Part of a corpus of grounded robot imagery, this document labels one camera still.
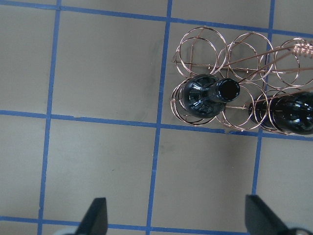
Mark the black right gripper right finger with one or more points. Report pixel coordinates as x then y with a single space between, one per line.
261 220

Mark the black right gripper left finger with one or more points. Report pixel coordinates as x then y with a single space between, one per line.
95 221

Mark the dark wine bottle middle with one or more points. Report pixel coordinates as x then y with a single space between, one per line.
291 113

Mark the dark wine bottle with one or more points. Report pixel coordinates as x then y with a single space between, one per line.
205 96
291 113

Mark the dark wine bottle outer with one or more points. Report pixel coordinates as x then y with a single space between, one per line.
205 96

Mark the copper wire bottle basket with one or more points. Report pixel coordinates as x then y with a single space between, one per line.
244 84

